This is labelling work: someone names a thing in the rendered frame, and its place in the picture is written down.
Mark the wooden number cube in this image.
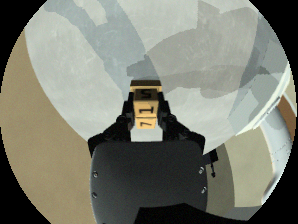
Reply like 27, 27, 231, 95
133, 88, 159, 117
136, 117, 156, 129

